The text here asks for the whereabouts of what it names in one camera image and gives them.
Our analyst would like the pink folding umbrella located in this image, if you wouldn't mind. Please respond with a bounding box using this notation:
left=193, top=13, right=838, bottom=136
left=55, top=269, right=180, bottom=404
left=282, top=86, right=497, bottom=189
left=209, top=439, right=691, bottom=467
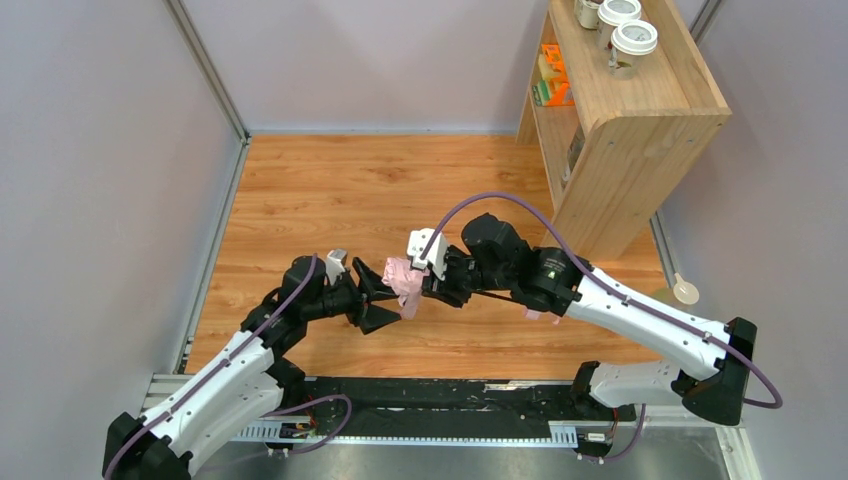
left=383, top=257, right=577, bottom=319

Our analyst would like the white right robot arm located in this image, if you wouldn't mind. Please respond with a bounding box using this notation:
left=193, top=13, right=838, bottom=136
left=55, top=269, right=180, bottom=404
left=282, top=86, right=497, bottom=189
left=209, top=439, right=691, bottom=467
left=407, top=214, right=757, bottom=426

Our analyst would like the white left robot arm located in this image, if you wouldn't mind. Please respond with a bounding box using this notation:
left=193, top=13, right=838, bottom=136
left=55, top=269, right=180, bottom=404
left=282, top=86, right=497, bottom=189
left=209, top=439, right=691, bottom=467
left=102, top=255, right=401, bottom=479

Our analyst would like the wooden shelf unit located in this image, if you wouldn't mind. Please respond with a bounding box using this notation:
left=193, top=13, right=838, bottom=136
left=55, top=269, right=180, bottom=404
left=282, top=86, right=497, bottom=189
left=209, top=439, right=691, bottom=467
left=516, top=1, right=731, bottom=262

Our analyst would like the orange box on shelf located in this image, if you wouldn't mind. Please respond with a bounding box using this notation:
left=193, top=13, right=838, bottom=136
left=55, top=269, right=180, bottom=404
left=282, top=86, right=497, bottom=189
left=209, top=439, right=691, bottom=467
left=531, top=43, right=575, bottom=107

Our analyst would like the green juice bottle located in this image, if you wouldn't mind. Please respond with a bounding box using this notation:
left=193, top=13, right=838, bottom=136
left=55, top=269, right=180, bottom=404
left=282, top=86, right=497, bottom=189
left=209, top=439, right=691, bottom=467
left=671, top=272, right=700, bottom=306

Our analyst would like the back white lidded cup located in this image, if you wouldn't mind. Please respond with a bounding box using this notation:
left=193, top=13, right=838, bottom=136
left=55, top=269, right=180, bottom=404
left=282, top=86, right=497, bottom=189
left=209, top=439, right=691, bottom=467
left=574, top=0, right=603, bottom=30

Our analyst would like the white lidded cup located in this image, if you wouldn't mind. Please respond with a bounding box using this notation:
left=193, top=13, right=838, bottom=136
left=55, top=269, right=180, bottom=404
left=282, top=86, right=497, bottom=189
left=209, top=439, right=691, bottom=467
left=595, top=0, right=642, bottom=51
left=608, top=20, right=658, bottom=79
left=574, top=0, right=603, bottom=30

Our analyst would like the front white lidded cup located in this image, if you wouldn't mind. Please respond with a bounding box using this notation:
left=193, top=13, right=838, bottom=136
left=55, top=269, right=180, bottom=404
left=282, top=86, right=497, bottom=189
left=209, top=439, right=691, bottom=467
left=608, top=20, right=658, bottom=79

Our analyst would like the middle white lidded cup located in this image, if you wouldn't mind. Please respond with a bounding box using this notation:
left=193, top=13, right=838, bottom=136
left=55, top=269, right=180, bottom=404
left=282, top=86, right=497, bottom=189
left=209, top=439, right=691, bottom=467
left=595, top=0, right=642, bottom=51

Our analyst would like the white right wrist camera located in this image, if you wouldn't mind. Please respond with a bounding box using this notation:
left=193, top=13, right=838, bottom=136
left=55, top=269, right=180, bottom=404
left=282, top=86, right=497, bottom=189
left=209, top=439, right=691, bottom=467
left=406, top=228, right=450, bottom=280

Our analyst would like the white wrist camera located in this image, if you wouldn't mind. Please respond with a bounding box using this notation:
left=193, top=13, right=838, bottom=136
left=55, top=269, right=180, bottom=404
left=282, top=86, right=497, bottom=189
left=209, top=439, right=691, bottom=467
left=325, top=248, right=348, bottom=285
left=406, top=228, right=450, bottom=280

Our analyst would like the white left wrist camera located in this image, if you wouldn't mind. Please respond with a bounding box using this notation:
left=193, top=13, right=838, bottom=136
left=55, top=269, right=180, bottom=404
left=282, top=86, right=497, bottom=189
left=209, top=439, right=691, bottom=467
left=325, top=248, right=348, bottom=285

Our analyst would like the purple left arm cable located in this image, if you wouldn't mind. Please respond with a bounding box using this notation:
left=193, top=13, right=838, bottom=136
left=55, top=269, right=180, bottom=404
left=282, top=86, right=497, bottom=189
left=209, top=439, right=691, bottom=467
left=102, top=253, right=352, bottom=480

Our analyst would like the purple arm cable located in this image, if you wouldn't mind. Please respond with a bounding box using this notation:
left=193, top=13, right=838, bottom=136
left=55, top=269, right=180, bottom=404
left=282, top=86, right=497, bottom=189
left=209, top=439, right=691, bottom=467
left=102, top=253, right=352, bottom=480
left=417, top=192, right=784, bottom=463

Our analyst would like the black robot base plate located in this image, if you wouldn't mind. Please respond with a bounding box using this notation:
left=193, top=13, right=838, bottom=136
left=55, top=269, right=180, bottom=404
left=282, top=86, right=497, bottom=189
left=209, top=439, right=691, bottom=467
left=279, top=377, right=639, bottom=457

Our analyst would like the aluminium frame rail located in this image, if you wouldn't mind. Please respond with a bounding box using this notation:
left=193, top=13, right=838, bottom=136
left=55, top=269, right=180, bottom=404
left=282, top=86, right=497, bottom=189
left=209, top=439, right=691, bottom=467
left=115, top=374, right=763, bottom=480

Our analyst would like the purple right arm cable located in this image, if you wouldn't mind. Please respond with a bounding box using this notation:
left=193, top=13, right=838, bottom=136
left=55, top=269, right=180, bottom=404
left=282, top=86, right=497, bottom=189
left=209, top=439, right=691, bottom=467
left=417, top=192, right=784, bottom=463

